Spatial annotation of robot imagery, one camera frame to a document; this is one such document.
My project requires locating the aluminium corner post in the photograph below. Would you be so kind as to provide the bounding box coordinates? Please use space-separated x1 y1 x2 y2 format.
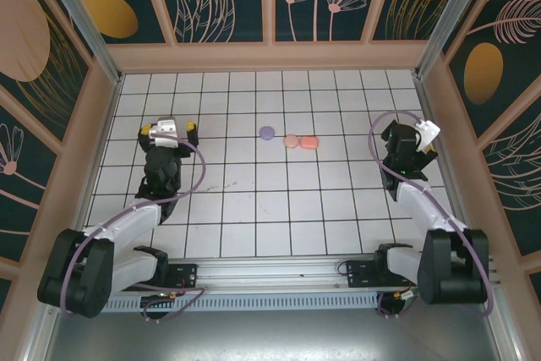
413 0 504 79
33 0 123 85

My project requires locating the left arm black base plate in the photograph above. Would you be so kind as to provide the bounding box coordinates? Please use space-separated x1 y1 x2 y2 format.
121 262 199 293

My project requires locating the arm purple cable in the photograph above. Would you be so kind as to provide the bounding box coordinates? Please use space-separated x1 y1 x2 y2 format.
58 132 208 324
368 110 495 320

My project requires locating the grey metal sheet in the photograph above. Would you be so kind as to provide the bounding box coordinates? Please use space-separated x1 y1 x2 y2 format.
41 309 504 361

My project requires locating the left aluminium corner post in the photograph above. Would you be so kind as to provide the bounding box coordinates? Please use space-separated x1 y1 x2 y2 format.
33 0 123 85

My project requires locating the slotted grey cable duct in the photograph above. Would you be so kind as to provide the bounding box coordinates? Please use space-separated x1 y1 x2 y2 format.
57 296 381 311

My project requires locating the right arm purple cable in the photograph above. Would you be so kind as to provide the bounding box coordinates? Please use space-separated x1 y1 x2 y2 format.
368 110 495 320

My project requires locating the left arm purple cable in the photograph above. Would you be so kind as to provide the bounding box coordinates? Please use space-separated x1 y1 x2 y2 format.
58 132 208 324

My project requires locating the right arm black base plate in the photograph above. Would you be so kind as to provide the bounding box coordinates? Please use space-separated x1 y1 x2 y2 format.
345 260 424 288

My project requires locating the aluminium mounting rail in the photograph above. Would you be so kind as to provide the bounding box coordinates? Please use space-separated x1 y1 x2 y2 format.
40 255 502 294

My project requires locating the right aluminium corner post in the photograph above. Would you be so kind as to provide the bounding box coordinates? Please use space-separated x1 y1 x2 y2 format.
413 0 504 79

